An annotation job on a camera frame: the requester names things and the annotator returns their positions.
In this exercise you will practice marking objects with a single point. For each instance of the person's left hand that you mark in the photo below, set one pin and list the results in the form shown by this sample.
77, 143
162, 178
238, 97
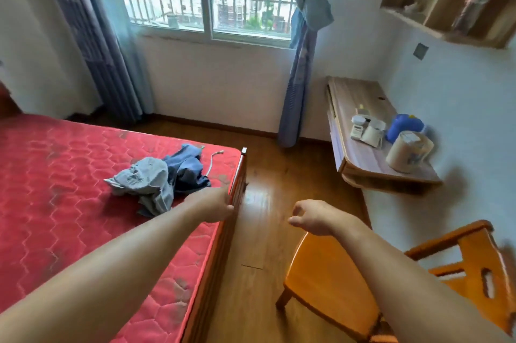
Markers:
211, 205

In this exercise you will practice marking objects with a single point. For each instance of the person's right hand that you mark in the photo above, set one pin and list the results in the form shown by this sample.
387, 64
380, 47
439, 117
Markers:
322, 217

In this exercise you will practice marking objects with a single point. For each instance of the light blue jeans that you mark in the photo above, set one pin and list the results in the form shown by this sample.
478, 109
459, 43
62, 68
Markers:
185, 169

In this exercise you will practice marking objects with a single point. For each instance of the grey trousers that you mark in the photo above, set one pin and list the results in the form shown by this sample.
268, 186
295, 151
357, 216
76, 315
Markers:
145, 181

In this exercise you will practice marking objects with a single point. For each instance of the person's left forearm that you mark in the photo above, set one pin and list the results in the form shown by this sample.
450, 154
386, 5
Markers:
100, 282

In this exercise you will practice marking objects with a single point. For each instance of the person's right forearm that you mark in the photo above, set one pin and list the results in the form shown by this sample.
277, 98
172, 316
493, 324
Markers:
403, 294

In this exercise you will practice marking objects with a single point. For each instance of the wooden bed headboard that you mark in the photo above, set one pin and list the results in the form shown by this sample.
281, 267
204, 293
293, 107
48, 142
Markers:
236, 189

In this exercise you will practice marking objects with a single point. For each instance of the orange wooden chair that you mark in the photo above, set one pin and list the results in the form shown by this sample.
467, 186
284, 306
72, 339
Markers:
322, 274

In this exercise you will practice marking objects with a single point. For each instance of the white remote control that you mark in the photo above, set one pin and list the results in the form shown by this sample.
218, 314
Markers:
356, 132

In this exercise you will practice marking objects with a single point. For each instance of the papers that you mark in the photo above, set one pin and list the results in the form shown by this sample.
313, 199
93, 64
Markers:
371, 138

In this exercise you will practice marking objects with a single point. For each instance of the small white round jar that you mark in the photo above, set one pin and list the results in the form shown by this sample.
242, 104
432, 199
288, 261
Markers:
358, 119

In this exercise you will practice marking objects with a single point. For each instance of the white cylindrical jar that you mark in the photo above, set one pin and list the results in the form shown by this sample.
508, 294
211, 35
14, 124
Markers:
405, 153

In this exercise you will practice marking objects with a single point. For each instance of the blue container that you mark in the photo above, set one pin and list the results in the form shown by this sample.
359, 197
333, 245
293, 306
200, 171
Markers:
399, 125

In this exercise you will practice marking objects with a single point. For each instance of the red quilted mattress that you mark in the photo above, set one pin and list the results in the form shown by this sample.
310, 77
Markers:
60, 173

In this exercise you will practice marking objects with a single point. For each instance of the small grey sill pot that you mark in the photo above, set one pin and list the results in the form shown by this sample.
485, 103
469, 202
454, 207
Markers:
173, 21

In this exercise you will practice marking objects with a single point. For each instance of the white crumpled paper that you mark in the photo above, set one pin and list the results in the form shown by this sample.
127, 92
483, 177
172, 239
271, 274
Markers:
412, 7

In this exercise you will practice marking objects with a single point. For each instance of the wooden wall-mounted desk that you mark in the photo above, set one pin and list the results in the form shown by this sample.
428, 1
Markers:
354, 161

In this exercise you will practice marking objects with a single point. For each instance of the small grey wall outlet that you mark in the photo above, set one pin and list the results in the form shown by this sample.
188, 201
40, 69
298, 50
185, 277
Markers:
420, 51

